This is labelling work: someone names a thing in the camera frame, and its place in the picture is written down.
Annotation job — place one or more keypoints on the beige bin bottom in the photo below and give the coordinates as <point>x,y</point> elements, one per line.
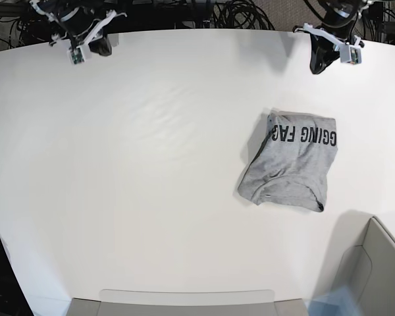
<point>123,302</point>

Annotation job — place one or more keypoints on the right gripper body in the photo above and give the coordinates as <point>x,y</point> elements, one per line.
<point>78,20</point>

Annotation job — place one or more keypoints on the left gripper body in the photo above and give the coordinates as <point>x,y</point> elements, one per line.
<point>339,19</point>

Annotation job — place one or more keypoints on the beige bin right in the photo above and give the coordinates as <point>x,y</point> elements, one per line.
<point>368,270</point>

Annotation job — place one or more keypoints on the blue cloth in bin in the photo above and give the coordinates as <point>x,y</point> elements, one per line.
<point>337,302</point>

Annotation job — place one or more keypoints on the grey T-shirt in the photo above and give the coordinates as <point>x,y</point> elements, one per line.
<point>292,163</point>

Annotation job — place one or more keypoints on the beige bin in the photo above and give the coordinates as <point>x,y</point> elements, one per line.
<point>123,302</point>
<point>368,270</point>

